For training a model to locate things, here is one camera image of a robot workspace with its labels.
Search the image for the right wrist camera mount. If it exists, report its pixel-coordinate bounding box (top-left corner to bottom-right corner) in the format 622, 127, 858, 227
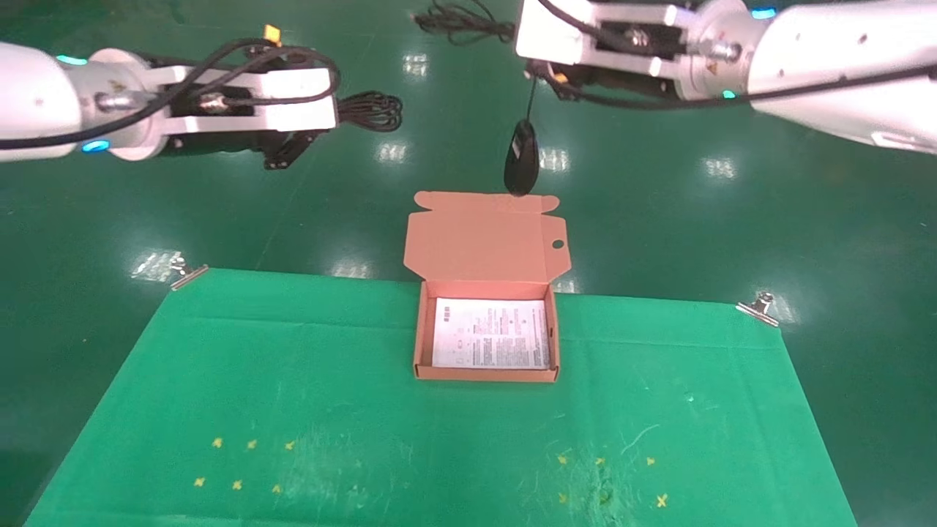
515, 0, 703, 80

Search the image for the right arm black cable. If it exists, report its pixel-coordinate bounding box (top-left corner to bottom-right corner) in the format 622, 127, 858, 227
538, 0, 937, 112

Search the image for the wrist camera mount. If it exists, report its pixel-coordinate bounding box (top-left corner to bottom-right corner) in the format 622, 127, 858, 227
515, 0, 703, 80
150, 64, 340, 140

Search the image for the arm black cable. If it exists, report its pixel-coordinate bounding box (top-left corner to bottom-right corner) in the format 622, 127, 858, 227
0, 40, 341, 149
538, 0, 937, 112

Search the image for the silver binder clip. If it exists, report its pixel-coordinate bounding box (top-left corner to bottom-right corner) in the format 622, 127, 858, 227
170, 256, 209, 291
736, 291, 779, 327

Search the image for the white printed paper sheet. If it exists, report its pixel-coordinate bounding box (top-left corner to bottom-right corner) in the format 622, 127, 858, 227
432, 297, 551, 370

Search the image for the orange cardboard box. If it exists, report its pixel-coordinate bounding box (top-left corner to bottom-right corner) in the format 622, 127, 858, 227
403, 192, 568, 383

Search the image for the black wired computer mouse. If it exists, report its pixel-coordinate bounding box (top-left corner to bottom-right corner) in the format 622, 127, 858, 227
414, 0, 542, 197

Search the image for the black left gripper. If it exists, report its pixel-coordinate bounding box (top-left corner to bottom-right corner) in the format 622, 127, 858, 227
163, 128, 330, 171

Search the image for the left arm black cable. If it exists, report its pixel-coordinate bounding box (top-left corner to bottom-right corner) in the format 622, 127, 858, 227
0, 40, 341, 149

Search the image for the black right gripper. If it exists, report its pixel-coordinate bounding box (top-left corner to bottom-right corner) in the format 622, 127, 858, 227
527, 62, 685, 103

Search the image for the green table mat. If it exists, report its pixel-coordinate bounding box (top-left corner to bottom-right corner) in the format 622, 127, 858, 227
26, 268, 857, 527

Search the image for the black data cable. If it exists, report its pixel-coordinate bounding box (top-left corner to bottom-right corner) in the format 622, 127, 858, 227
335, 91, 404, 133

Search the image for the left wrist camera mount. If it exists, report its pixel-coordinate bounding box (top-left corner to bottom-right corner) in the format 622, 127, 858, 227
150, 64, 340, 140

